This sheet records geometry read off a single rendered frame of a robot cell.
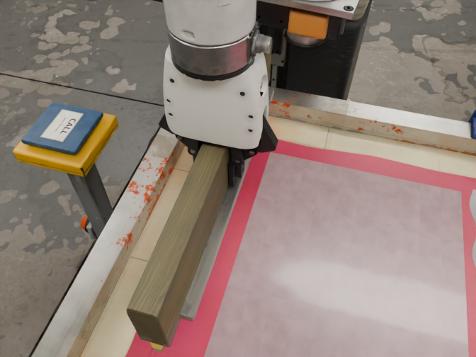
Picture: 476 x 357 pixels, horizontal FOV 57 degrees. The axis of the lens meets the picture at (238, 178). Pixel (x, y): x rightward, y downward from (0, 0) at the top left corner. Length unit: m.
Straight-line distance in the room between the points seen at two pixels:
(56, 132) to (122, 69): 1.78
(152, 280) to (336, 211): 0.35
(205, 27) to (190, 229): 0.18
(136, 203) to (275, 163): 0.23
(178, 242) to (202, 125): 0.12
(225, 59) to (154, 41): 2.38
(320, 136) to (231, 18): 0.44
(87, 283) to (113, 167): 1.48
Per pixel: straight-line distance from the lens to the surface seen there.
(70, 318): 0.57
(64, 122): 0.81
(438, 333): 0.62
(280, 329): 0.57
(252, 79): 0.39
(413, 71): 2.64
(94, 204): 0.93
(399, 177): 0.73
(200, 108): 0.42
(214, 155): 0.46
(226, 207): 0.50
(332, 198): 0.68
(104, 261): 0.59
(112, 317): 0.59
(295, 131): 0.76
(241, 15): 0.36
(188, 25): 0.35
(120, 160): 2.06
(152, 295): 0.38
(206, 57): 0.37
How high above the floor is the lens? 1.49
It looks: 51 degrees down
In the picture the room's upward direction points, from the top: straight up
